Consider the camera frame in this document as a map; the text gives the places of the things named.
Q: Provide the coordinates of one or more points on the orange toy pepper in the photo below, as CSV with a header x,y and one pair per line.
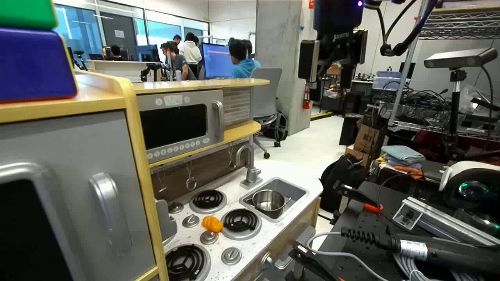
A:
x,y
212,223

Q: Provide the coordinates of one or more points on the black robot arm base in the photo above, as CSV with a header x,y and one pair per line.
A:
x,y
471,186

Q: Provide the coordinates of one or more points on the small steel pot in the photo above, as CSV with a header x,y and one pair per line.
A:
x,y
267,200

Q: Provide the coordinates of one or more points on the grey toy sink basin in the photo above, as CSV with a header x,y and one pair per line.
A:
x,y
290,192

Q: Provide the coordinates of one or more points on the grey toy faucet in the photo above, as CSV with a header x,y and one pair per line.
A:
x,y
245,158

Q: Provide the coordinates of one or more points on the grey office chair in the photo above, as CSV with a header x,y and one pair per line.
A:
x,y
264,105

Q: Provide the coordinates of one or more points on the back right black burner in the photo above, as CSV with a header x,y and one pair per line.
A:
x,y
207,202

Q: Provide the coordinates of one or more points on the black burner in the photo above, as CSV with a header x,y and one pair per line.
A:
x,y
187,263
240,223
207,202

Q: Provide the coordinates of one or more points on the person in blue shirt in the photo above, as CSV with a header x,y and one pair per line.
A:
x,y
240,56

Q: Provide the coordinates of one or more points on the grey toy microwave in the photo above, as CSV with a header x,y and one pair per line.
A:
x,y
173,124

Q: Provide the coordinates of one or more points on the blue computer monitor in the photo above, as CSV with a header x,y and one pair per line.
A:
x,y
215,61

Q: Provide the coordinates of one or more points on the middle right black burner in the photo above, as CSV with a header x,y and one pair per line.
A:
x,y
240,223

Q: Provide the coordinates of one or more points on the grey stove knob far back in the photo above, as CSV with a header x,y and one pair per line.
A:
x,y
175,208

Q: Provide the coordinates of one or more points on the grey stove knob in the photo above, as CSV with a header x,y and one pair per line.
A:
x,y
231,256
175,208
190,220
207,238

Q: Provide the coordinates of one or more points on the grey stove knob middle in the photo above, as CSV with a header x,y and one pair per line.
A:
x,y
207,238

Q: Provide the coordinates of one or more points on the person in white shirt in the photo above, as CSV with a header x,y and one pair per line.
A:
x,y
190,53

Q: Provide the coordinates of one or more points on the grey stove knob front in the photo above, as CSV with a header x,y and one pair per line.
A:
x,y
231,256

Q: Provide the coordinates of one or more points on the cardboard box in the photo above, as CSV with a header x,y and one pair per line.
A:
x,y
367,145

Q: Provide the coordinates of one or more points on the front black burner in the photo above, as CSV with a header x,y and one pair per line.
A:
x,y
187,263

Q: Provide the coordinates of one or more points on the grey toy oven door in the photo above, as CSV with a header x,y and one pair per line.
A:
x,y
70,205

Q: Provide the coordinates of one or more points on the blue plastic bin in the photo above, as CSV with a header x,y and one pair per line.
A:
x,y
32,66

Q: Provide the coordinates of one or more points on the green plastic bin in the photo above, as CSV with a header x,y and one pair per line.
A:
x,y
32,14

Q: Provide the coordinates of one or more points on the toy kitchen wooden frame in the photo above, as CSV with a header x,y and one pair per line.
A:
x,y
101,94

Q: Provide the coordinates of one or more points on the grey camera on stand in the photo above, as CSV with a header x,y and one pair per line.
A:
x,y
456,63

